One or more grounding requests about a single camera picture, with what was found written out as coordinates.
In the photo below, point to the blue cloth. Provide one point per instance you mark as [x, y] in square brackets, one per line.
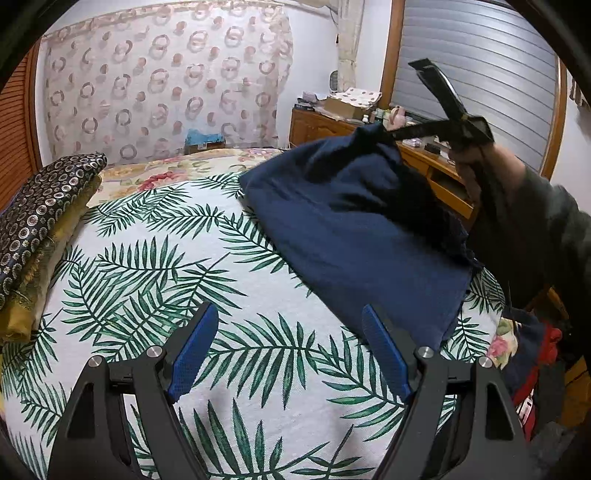
[205, 141]

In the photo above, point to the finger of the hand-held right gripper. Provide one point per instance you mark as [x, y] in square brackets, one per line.
[420, 130]
[441, 87]

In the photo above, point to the wooden dresser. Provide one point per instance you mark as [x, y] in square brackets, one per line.
[314, 129]

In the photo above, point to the palm leaf print bed sheet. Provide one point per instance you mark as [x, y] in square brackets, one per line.
[258, 415]

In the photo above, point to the dark circle-patterned folded cloth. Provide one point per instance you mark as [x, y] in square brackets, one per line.
[41, 207]

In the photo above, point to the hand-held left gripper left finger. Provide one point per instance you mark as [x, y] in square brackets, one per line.
[191, 355]

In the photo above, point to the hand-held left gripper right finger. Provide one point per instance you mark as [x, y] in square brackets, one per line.
[385, 355]

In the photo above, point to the navy printed t-shirt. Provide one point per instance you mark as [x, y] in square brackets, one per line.
[332, 217]

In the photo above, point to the grey window shutter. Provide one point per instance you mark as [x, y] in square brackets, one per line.
[489, 55]

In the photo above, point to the circle-patterned sheer curtain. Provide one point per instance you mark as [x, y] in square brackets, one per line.
[152, 78]

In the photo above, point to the red garment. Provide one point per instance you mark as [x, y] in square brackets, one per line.
[542, 364]

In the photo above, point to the gold folded cloth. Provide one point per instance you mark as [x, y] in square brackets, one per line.
[18, 318]

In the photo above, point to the beige lace curtain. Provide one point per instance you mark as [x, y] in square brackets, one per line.
[348, 41]

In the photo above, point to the floral blanket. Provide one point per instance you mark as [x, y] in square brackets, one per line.
[157, 177]

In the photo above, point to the cardboard box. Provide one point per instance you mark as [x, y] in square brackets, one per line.
[339, 108]

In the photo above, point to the navy garment with tag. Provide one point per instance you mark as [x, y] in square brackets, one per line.
[526, 337]

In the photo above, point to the person's right hand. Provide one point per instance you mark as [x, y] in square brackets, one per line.
[489, 170]

